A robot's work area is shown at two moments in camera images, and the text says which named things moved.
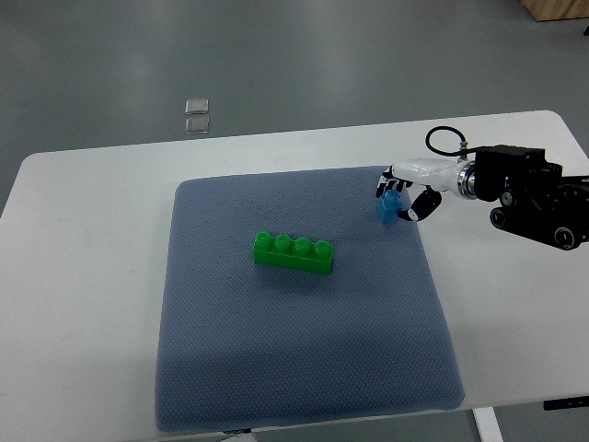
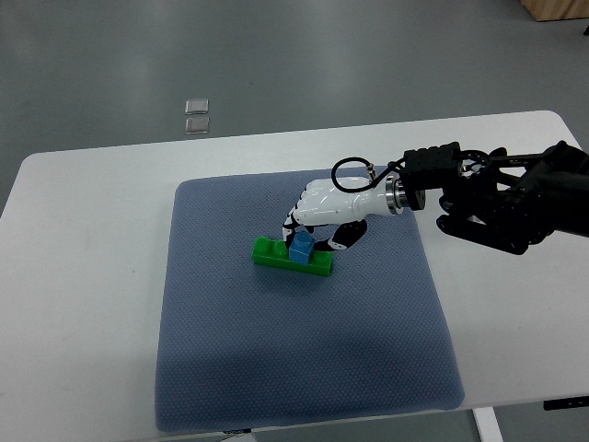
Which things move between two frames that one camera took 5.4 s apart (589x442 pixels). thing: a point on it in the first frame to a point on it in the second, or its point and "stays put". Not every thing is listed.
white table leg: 488,425 stays put
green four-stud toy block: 297,253 stays put
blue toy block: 390,203 to 301,245
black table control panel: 566,403 stays put
